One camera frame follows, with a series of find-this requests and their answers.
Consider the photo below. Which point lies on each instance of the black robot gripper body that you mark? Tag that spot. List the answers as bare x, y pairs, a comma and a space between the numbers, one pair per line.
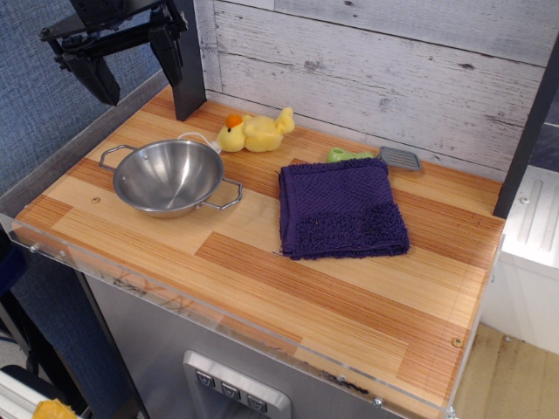
97, 29

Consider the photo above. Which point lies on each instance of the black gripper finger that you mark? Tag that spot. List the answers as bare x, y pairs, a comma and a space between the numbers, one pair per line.
168, 52
95, 75

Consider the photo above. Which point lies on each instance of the yellow plush duck toy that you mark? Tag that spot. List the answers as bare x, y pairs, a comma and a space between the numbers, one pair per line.
257, 134

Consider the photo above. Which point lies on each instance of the purple folded towel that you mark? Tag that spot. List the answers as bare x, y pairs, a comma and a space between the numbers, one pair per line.
342, 209

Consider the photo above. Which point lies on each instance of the stainless steel cabinet front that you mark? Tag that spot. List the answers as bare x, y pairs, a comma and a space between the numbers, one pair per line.
152, 341

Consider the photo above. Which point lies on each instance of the clear acrylic front guard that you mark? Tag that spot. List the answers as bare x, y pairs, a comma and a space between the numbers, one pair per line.
392, 331

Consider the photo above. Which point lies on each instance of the yellow tape piece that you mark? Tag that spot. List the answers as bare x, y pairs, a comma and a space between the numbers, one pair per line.
53, 409

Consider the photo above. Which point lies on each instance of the silver button control panel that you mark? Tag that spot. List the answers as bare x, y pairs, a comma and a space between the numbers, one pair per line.
219, 391

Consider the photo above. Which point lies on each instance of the white side appliance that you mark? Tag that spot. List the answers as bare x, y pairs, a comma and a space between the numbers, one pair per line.
522, 296

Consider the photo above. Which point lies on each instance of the black vertical post left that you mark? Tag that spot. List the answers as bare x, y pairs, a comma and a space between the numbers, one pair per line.
190, 93

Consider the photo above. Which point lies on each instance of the black vertical post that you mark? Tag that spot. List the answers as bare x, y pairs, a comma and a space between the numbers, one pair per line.
530, 134
190, 93

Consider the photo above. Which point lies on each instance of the stainless steel two-handled pot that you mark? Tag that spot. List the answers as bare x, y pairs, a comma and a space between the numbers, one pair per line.
167, 179

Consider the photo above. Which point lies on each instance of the green handled grey spatula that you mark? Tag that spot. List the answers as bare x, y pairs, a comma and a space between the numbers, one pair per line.
391, 156

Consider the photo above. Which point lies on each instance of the black vertical post right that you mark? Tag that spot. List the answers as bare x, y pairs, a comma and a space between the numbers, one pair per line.
530, 134

